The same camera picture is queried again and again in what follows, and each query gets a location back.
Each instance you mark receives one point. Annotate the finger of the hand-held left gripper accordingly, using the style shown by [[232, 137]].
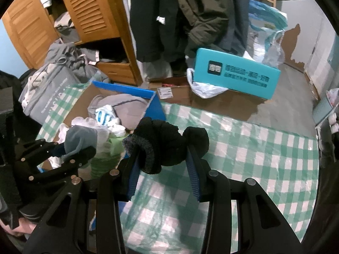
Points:
[[84, 153], [57, 151]]

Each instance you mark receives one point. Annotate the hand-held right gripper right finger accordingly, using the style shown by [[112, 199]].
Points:
[[194, 174]]

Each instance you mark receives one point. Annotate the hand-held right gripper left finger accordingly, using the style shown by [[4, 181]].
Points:
[[133, 169]]

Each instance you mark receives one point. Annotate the grey blue sock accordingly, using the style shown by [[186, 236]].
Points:
[[79, 137]]

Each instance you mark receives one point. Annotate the white mesh bath pouf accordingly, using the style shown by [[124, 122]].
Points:
[[102, 137]]

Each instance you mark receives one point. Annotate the black sock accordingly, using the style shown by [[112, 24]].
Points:
[[164, 143]]

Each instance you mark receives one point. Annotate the white and blue sock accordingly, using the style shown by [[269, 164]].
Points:
[[104, 116]]

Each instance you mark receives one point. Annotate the pinkish grey knit cloth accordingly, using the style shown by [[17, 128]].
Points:
[[127, 108]]

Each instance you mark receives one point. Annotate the blue cardboard box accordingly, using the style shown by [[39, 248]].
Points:
[[156, 108]]

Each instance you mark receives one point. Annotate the person's left hand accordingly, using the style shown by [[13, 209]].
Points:
[[18, 225]]

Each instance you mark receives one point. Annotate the light green cloth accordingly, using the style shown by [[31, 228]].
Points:
[[116, 148]]

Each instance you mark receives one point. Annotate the green checked mat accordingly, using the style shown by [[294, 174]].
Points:
[[238, 164]]

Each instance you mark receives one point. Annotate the grey tote bag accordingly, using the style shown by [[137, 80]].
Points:
[[53, 92]]

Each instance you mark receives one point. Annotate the flat brown cardboard sheet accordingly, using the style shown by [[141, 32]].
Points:
[[225, 105]]

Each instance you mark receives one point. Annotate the small white label card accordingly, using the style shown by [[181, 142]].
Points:
[[164, 92]]

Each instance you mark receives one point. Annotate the pile of grey clothes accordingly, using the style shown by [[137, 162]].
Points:
[[71, 55]]

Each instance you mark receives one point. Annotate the white cloth under jackets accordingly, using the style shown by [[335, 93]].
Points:
[[156, 68]]

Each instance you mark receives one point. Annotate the teal printed box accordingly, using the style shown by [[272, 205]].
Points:
[[233, 71]]

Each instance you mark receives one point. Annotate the grey blue flat box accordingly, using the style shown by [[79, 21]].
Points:
[[323, 111]]

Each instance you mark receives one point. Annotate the clear plastic bag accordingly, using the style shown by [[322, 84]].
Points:
[[275, 50]]

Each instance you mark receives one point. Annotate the wooden louvered wardrobe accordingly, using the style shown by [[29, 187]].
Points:
[[92, 5]]

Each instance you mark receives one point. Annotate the dark hanging jacket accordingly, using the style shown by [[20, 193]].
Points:
[[151, 18]]

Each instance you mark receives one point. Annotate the olive hanging jacket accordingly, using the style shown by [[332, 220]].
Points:
[[204, 10]]

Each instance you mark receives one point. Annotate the blue and white plastic bag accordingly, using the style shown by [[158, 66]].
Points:
[[262, 23]]

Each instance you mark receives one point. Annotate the dark grey hanging coat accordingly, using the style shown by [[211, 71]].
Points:
[[239, 13]]

